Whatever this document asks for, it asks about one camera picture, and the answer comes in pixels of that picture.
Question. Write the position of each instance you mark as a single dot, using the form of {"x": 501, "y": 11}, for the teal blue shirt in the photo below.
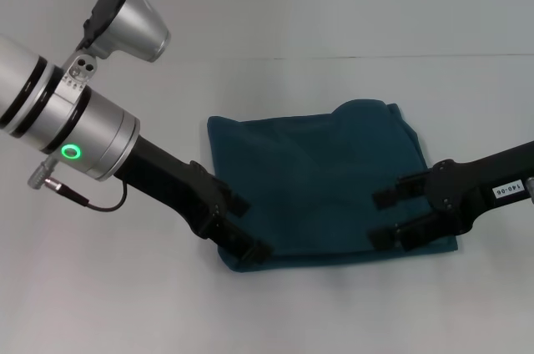
{"x": 317, "y": 170}

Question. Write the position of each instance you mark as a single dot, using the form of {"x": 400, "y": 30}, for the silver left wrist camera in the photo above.
{"x": 133, "y": 24}

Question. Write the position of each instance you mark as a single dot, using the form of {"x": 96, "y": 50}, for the silver metal connector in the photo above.
{"x": 39, "y": 174}
{"x": 530, "y": 191}

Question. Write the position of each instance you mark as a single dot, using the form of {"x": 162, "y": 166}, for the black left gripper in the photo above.
{"x": 171, "y": 183}

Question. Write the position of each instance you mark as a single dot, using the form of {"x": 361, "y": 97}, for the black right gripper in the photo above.
{"x": 471, "y": 187}

